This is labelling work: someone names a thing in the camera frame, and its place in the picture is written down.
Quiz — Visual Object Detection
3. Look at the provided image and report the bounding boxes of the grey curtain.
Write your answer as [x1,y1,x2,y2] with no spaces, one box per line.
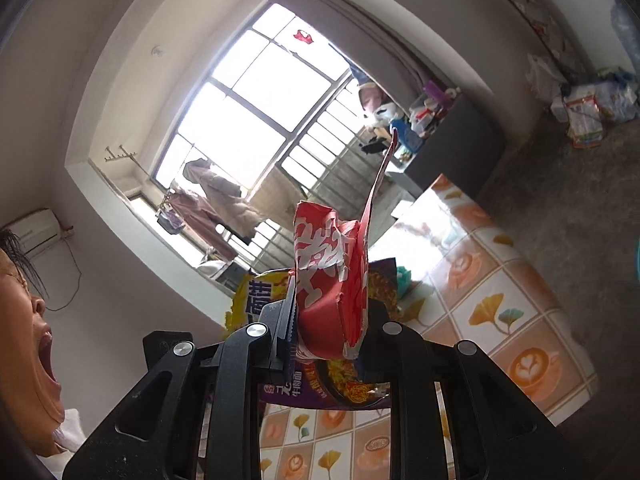
[330,40,438,91]

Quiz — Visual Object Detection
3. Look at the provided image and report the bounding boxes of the metal railing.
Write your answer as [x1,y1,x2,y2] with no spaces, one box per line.
[215,92,416,273]

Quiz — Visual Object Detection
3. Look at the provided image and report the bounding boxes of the large clear water bottle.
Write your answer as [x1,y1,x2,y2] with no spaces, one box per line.
[610,0,640,68]

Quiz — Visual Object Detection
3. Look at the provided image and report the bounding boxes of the purple noodle packet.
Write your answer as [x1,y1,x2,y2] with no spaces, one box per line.
[223,258,401,411]

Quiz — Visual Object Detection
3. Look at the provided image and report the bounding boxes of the pink cloth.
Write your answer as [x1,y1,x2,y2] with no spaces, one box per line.
[357,82,396,116]

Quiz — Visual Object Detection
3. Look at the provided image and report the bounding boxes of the purple cup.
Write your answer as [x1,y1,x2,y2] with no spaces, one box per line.
[422,80,446,106]

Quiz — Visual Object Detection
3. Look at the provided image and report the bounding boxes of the blue detergent bottle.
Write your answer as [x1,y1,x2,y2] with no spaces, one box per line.
[390,119,423,153]

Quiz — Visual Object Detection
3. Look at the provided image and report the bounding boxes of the person's face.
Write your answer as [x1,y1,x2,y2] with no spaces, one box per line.
[0,227,66,458]

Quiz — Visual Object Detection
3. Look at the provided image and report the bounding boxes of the red white snack bag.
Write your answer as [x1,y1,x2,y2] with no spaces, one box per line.
[291,127,401,361]

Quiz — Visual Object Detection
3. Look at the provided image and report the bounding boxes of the brown padded jacket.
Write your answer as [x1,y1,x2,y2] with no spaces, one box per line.
[182,157,266,246]

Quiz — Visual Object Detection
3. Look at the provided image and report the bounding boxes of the assorted bottles and packets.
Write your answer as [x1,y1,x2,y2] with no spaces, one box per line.
[407,87,461,138]

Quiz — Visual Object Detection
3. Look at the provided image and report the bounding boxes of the white air conditioner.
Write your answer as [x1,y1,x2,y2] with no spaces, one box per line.
[10,208,61,256]

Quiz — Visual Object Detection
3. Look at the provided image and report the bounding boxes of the pink hanging garment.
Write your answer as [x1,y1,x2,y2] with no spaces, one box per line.
[167,187,236,261]

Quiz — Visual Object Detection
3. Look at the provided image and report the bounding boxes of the table with patterned cloth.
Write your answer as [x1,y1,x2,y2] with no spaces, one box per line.
[197,174,600,480]

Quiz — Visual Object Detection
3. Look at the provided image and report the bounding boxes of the white plastic bag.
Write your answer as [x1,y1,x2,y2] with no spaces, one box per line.
[525,55,568,103]

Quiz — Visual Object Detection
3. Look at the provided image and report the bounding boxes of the patterned folded mat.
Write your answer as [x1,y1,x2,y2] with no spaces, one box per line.
[482,0,586,81]

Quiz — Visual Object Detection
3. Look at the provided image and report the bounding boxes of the grey cabinet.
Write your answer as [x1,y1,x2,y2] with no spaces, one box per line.
[385,95,503,201]

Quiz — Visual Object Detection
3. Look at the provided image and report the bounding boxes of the beige garment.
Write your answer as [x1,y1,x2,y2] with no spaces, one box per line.
[250,165,306,216]

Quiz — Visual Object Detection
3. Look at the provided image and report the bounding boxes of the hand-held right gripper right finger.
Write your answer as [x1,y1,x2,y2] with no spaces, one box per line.
[357,305,591,480]

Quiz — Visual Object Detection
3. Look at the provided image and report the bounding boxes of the pile of packaging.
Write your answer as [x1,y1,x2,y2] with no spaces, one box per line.
[550,67,640,150]

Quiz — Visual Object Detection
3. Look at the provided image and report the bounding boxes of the white cloth bundle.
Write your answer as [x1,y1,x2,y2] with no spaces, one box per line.
[197,257,236,281]

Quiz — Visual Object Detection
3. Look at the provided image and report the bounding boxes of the dark hanging garment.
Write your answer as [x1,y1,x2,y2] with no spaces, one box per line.
[155,210,186,235]

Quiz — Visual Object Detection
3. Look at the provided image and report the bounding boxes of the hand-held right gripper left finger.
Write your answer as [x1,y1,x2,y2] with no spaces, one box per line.
[62,280,301,480]

